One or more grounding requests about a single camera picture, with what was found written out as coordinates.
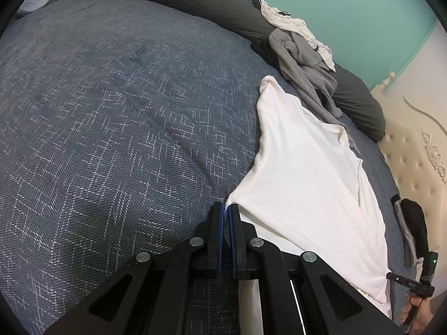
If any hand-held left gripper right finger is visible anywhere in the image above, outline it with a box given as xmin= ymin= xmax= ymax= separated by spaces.
xmin=228 ymin=203 xmax=406 ymax=335

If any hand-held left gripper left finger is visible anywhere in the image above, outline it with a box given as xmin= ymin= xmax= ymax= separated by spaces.
xmin=44 ymin=200 xmax=224 ymax=335

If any white long-sleeve shirt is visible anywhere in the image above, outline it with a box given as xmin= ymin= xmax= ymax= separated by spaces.
xmin=225 ymin=75 xmax=393 ymax=322

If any person's right hand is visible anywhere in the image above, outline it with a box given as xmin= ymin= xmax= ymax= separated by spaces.
xmin=400 ymin=295 xmax=435 ymax=334

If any folded black and grey garment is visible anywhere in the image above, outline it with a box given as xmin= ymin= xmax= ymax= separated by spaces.
xmin=390 ymin=193 xmax=429 ymax=269

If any cream tufted headboard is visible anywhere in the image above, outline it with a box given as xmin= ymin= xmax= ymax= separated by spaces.
xmin=370 ymin=71 xmax=447 ymax=287

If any white shirt with black trim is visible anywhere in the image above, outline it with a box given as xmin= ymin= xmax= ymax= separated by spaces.
xmin=260 ymin=0 xmax=336 ymax=72

